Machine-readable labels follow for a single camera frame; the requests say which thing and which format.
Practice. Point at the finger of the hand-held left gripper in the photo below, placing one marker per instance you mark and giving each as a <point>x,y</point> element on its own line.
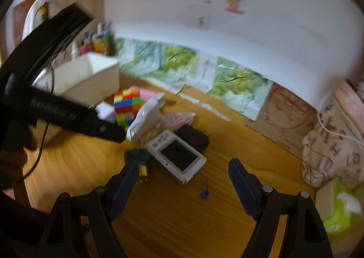
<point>105,128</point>
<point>51,36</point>

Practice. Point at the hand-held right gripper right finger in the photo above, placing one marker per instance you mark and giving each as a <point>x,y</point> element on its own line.
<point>244,189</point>

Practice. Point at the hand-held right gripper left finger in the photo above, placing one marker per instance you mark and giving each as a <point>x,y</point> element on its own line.
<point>125,187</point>

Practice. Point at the small white box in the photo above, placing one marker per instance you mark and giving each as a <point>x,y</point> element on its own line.
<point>105,111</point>

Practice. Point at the multicoloured puzzle cube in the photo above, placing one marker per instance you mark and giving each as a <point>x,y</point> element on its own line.
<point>126,104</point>

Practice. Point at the small green box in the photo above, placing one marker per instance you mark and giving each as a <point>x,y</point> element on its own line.
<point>138,156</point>

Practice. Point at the white storage box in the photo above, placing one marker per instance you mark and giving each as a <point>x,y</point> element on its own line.
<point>85,76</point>

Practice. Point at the white digital camera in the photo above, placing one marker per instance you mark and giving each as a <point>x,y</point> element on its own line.
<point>177,155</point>

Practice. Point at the person's left hand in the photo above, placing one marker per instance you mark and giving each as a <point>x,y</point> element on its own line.
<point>12,165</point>

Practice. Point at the white curved object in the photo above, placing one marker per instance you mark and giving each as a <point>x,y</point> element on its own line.
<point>34,16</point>

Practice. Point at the small blue charm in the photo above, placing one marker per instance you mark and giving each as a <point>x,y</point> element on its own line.
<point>204,195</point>

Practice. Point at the white plastic packet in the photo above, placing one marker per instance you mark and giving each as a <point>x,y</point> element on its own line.
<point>145,118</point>

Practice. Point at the colourful pen holder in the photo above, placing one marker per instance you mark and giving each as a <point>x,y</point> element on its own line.
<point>98,40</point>

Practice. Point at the pink rectangular block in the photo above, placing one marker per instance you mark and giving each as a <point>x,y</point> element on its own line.
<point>147,94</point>

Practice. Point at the pink patterned packet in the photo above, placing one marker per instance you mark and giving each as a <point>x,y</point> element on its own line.
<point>177,120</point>

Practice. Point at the brown cardboard drawing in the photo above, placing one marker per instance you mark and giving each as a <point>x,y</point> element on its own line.
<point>287,116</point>

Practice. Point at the green landscape poster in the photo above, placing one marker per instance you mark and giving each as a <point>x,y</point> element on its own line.
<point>165,60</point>
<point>241,89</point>

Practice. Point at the green plastic toy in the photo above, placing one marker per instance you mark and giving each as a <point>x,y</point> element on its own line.
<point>339,216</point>

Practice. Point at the pink printed bag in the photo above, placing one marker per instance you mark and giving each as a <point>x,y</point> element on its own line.
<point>335,138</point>

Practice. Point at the white paper sheet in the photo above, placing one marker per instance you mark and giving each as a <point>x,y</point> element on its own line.
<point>205,72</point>

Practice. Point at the yellow pink wall sticker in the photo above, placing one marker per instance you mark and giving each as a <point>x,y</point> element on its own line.
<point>234,1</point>

